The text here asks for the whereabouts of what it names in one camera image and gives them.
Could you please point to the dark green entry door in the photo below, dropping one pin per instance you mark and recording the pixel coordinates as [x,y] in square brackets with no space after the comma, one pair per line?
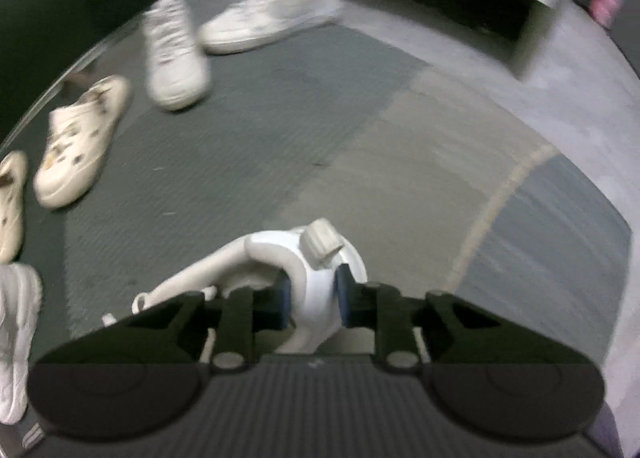
[40,13]

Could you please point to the grey shoe cabinet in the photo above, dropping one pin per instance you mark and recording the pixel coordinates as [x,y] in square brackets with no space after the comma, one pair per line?
[535,43]

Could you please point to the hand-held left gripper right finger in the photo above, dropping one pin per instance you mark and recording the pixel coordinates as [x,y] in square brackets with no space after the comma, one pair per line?
[345,293]

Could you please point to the white chunky sneaker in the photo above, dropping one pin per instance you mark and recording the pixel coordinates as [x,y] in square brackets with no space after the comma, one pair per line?
[17,338]
[310,300]

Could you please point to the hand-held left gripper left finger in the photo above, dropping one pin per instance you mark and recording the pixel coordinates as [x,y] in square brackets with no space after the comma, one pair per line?
[282,303]

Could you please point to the grey ribbed doormat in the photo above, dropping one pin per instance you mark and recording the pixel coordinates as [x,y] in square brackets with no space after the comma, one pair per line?
[250,138]

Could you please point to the white low sneaker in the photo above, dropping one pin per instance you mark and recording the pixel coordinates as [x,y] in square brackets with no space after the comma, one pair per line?
[175,68]
[270,13]

